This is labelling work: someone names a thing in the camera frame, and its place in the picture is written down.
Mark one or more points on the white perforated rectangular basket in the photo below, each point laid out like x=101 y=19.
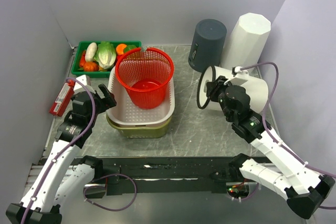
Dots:
x=126 y=113

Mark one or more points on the olive green rectangular basket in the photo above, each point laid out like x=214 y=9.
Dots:
x=142 y=131

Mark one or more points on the red rectangular box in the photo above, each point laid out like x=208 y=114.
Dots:
x=63 y=98

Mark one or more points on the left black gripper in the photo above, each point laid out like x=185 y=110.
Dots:
x=107 y=102

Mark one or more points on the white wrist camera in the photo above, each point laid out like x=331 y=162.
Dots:
x=82 y=82
x=239 y=77

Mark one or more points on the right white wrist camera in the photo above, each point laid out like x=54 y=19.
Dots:
x=239 y=77

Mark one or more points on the toy napa cabbage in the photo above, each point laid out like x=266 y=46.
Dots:
x=105 y=55

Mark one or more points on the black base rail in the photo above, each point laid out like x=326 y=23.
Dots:
x=133 y=175

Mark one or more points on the white toy radish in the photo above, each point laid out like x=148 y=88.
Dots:
x=90 y=52

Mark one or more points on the orange toy pumpkin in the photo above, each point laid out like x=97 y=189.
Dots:
x=90 y=67

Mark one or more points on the white round bucket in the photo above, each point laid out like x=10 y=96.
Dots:
x=256 y=88

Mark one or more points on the green plastic tray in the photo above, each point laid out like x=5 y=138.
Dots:
x=95 y=74

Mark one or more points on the red mesh basket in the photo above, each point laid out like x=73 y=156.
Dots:
x=145 y=75

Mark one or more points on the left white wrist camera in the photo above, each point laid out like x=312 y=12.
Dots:
x=82 y=82

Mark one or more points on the red toy chili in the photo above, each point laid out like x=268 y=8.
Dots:
x=82 y=59

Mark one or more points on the dark grey round bucket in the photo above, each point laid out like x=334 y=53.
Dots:
x=207 y=44

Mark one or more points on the large white faceted container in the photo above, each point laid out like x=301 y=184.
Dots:
x=246 y=42

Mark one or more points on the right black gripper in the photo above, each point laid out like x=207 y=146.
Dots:
x=212 y=87

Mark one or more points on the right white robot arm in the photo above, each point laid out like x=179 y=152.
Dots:
x=303 y=187

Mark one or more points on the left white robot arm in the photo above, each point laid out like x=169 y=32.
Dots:
x=45 y=199

